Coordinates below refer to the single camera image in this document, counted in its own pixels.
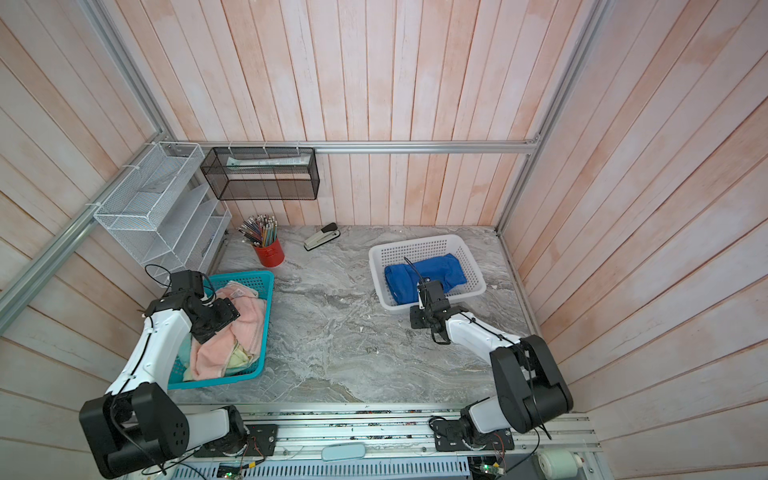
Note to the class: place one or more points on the coloured pencils bunch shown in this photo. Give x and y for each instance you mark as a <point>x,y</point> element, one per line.
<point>260,230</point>

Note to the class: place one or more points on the black mesh wall basket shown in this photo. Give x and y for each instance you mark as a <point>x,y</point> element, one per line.
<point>262,173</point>

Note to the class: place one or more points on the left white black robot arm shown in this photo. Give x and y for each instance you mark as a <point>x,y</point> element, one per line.
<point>135,424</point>

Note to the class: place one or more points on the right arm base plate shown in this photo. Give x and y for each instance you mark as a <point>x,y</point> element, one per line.
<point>460,435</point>

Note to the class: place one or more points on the red pencil cup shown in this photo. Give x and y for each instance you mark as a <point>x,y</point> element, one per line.
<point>270,256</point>

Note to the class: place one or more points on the white plastic basket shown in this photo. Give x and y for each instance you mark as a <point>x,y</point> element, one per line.
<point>416,250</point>

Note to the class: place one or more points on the pale green towel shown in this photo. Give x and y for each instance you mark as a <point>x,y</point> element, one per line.
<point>239,360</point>

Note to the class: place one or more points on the teal plastic basket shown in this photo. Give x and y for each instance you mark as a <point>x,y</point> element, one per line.
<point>263,283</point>

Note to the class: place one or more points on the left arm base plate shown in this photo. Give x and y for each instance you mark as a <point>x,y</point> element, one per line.
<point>261,443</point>

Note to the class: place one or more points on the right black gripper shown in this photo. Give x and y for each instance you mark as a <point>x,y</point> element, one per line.
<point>415,322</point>

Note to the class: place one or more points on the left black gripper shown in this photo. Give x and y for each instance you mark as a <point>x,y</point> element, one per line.
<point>228,313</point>

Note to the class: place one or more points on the blue towel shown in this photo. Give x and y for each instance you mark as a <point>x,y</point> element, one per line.
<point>403,279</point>

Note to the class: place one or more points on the white tape roll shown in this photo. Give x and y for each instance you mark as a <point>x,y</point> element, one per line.
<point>559,464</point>

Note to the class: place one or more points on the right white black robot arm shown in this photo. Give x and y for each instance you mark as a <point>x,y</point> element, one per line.
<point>530,389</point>

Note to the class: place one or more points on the black grey stapler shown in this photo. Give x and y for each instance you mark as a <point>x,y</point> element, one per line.
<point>326,234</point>

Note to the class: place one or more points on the pink towel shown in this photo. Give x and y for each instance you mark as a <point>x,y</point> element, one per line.
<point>208,361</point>

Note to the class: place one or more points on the white wire wall shelf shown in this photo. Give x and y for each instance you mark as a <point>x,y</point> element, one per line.
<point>161,215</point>

